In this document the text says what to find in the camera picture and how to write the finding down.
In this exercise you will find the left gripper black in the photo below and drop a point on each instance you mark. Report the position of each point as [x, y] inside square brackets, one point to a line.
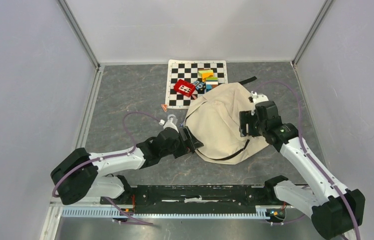
[193, 142]

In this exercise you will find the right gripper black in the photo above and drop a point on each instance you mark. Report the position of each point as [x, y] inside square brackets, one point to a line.
[245, 117]

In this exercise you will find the cream canvas backpack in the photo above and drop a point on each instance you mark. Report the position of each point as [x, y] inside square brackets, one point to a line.
[213, 119]

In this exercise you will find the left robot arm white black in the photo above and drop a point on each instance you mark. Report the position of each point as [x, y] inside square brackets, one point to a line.
[82, 174]

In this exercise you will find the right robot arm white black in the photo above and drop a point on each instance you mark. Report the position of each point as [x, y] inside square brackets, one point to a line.
[333, 208]

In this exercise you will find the clear tape roll dispenser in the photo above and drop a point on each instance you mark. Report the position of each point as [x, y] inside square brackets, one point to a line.
[172, 118]

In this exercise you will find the small orange triangle piece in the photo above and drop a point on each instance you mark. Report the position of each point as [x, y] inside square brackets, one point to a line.
[164, 107]

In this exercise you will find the stacked colourful toy blocks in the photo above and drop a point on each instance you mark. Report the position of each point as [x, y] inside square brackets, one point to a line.
[211, 83]

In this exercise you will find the blue black toy robot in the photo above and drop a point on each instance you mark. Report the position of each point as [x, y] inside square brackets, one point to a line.
[200, 86]

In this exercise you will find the green orange toy block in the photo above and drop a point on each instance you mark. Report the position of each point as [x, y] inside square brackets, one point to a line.
[204, 74]

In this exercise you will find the black white chessboard mat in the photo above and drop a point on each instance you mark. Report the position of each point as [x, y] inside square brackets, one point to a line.
[188, 70]

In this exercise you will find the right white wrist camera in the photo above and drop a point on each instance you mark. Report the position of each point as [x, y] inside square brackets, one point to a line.
[256, 98]

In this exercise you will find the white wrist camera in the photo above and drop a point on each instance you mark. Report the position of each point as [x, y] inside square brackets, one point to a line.
[256, 98]
[168, 125]

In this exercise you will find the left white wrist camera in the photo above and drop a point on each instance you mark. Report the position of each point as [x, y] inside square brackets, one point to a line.
[168, 125]

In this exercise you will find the red toy brick frame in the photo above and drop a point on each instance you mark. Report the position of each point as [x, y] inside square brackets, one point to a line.
[184, 88]

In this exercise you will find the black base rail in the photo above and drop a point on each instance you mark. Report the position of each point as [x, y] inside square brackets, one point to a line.
[197, 201]

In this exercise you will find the aluminium frame post right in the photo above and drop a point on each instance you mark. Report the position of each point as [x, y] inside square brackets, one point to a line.
[311, 32]

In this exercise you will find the aluminium frame post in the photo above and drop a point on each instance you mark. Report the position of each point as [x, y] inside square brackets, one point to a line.
[78, 32]
[311, 32]

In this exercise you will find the aluminium frame post left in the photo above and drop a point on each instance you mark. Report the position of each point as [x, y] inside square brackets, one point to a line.
[78, 32]

